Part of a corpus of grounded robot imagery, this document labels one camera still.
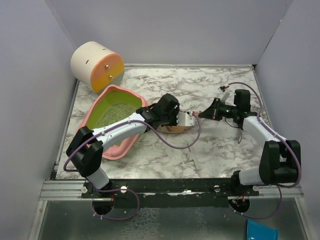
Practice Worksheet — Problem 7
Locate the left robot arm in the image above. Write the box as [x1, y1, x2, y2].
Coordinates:
[66, 93, 180, 198]

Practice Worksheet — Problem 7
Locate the cream orange cylindrical container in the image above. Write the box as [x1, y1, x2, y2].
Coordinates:
[70, 41, 125, 93]

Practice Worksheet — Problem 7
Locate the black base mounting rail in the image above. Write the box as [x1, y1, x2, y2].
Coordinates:
[81, 178, 259, 209]

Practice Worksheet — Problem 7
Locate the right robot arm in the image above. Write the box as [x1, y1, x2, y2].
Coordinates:
[198, 89, 301, 196]

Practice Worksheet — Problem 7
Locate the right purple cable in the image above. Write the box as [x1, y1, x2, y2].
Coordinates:
[219, 81, 302, 220]

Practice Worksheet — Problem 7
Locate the clear bag sealing clip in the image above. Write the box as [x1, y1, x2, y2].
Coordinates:
[187, 146, 201, 171]

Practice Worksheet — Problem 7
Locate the blue plastic object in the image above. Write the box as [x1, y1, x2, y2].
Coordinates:
[246, 220, 279, 240]

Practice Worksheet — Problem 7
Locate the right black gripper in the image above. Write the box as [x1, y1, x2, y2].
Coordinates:
[199, 98, 239, 121]

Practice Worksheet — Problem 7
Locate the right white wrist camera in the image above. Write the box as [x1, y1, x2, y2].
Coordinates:
[218, 85, 231, 103]

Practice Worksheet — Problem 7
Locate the beige cat litter bag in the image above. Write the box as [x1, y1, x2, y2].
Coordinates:
[156, 111, 199, 134]

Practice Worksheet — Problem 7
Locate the pink litter box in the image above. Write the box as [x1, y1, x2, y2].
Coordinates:
[79, 84, 150, 161]

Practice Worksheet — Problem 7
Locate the metal litter scoop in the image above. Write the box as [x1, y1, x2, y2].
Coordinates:
[237, 129, 243, 144]

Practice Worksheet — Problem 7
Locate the aluminium frame rail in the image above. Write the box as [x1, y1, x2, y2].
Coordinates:
[39, 180, 85, 201]

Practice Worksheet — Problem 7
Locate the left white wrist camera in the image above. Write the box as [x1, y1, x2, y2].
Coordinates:
[176, 111, 196, 127]

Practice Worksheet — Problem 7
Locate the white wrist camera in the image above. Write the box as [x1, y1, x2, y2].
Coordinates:
[218, 85, 231, 103]
[176, 111, 196, 127]

